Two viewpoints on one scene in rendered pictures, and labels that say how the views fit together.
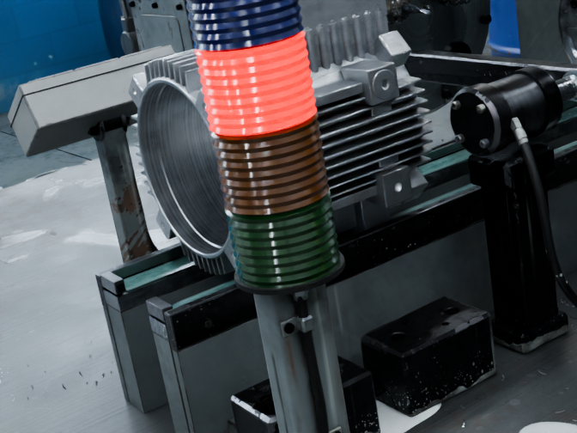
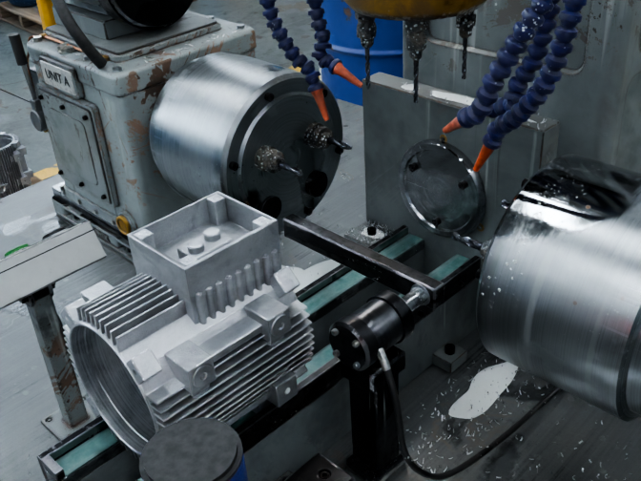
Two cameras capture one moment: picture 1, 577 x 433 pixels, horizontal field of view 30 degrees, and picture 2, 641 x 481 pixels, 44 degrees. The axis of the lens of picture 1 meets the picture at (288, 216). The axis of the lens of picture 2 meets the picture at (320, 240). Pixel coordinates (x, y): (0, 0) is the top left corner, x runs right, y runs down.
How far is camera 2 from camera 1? 0.38 m
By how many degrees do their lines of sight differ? 17
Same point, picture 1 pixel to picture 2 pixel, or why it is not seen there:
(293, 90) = not seen: outside the picture
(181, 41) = (87, 142)
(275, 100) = not seen: outside the picture
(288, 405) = not seen: outside the picture
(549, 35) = (389, 178)
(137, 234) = (65, 369)
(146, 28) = (54, 119)
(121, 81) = (48, 262)
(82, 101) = (14, 287)
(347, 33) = (249, 277)
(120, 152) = (49, 313)
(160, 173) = (90, 366)
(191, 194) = (115, 380)
